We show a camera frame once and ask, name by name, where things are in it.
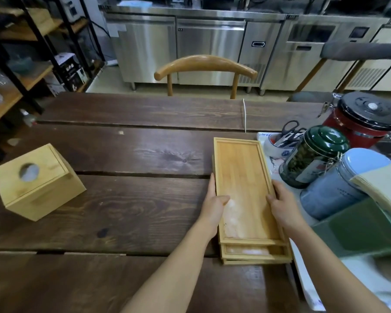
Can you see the green tin canister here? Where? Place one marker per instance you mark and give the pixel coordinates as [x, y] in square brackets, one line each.
[309, 159]

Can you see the black and wood shelf rack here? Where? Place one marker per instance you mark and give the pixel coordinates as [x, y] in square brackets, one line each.
[29, 61]

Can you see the white tissue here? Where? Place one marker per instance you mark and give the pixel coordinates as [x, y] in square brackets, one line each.
[29, 172]

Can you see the person's right hand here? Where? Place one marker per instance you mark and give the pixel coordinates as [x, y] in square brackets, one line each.
[286, 213]

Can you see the stainless steel ice machine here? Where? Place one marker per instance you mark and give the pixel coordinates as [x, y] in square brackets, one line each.
[299, 58]

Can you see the bamboo tray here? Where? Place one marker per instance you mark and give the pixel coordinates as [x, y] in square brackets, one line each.
[247, 250]
[244, 179]
[257, 261]

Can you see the wooden chair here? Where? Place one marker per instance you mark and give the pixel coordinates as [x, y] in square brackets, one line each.
[205, 63]

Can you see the person's left forearm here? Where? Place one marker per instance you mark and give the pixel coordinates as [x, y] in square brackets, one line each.
[172, 277]

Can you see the person's left thumb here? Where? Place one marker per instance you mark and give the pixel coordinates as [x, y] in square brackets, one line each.
[223, 200]

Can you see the white and blue ceramic cup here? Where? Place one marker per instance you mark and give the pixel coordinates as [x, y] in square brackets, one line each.
[275, 151]

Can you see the grey padded stool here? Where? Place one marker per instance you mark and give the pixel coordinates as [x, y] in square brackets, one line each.
[358, 51]

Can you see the red canister with black lid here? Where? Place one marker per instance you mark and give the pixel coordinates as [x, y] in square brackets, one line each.
[361, 123]

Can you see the small plastic bottle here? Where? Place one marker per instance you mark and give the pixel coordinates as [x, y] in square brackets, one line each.
[27, 117]

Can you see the black scissors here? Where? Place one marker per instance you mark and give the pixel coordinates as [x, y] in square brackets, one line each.
[290, 132]

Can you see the person's right thumb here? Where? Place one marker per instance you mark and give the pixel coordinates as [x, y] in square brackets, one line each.
[271, 200]

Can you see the blue tin canister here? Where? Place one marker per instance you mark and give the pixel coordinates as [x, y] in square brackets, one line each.
[335, 189]

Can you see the white table cloth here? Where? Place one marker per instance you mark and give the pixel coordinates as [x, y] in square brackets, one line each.
[355, 273]

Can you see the stack of beige papers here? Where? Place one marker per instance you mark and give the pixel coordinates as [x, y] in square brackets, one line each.
[383, 185]

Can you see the white wall device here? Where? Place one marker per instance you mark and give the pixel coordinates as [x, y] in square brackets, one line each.
[71, 8]

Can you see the stainless steel cabinet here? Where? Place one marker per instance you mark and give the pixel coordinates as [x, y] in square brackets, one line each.
[387, 71]

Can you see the black printed box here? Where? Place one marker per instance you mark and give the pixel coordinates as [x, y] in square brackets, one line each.
[70, 73]

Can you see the person's right forearm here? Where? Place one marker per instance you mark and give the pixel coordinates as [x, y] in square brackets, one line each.
[329, 273]

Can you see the wooden tissue box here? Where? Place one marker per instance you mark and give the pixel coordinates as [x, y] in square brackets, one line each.
[42, 192]

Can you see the stainless steel counter fridge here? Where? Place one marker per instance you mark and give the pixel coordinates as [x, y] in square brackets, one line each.
[195, 45]

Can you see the person's left hand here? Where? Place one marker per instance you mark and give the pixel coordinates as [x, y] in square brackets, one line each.
[210, 211]

